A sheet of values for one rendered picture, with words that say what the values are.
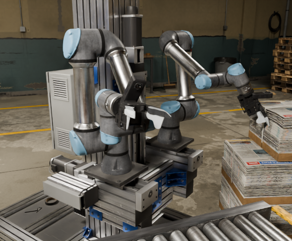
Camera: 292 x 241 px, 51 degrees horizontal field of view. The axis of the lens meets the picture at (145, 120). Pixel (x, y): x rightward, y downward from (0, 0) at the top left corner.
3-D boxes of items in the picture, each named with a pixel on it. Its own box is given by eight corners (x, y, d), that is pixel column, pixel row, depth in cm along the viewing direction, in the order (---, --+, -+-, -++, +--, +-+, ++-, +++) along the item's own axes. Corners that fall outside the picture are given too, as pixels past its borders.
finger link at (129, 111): (133, 134, 82) (133, 126, 91) (135, 113, 80) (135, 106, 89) (122, 133, 81) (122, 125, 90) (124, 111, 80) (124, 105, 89)
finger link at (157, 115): (173, 132, 90) (147, 125, 95) (176, 112, 89) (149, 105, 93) (168, 133, 87) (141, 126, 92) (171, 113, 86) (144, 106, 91)
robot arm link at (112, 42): (115, 40, 141) (151, 136, 124) (92, 41, 136) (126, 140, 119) (123, 22, 132) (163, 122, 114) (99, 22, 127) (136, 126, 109)
